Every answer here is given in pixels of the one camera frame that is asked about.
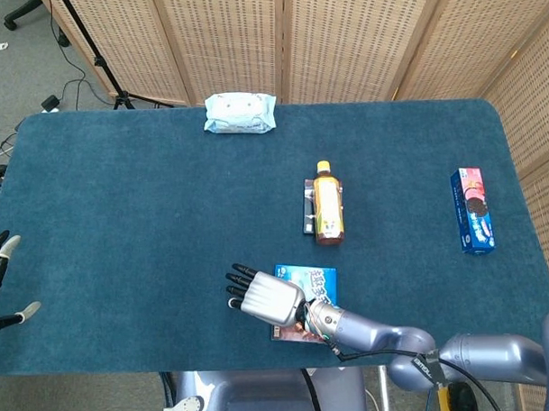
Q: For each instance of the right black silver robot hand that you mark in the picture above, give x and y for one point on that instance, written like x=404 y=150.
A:
x=271 y=298

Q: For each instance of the blue chocolate chip cookie box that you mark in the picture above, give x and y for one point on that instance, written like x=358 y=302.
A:
x=320 y=280

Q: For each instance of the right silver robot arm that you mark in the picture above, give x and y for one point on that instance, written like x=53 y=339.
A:
x=373 y=330

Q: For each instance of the small dark packet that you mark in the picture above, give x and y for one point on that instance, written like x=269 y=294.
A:
x=307 y=204

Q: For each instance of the blue pink sandwich cookie box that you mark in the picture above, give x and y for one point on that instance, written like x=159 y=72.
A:
x=473 y=212

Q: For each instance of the grey blue robot torso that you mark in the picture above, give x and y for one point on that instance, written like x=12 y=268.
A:
x=263 y=395

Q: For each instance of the yellow capped tea bottle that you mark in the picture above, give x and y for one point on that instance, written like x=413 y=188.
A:
x=328 y=203

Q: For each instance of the blue carpet table mat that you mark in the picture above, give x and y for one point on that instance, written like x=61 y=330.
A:
x=166 y=196

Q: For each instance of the silver table leg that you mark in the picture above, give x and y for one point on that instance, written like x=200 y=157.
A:
x=384 y=391

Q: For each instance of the black power adapter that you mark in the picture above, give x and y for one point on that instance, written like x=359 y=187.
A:
x=51 y=102

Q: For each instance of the light blue wet wipes pack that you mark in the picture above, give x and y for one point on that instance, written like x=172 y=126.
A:
x=239 y=112

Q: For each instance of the black caster wheel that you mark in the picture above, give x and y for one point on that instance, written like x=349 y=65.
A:
x=461 y=399

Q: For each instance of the black tripod stand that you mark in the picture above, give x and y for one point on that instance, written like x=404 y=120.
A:
x=105 y=67

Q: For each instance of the black office chair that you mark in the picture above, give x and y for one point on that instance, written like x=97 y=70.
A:
x=22 y=11

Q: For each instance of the wicker folding screen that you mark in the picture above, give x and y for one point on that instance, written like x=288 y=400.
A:
x=232 y=35

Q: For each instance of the white metal bracket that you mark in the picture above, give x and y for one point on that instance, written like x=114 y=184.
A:
x=187 y=407

